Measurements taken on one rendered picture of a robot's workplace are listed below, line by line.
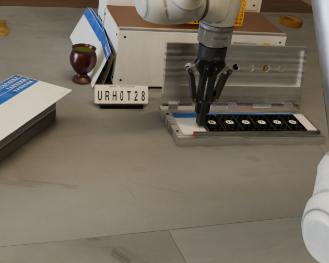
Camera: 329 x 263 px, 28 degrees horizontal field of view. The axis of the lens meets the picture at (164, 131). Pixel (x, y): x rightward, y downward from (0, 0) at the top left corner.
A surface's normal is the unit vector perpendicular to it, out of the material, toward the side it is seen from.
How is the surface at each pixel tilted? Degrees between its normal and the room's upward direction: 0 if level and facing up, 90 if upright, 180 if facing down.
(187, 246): 0
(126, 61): 90
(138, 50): 90
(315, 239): 97
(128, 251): 0
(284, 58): 79
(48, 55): 0
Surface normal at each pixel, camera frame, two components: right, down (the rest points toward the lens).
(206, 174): 0.13, -0.88
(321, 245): -0.82, 0.28
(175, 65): 0.27, 0.29
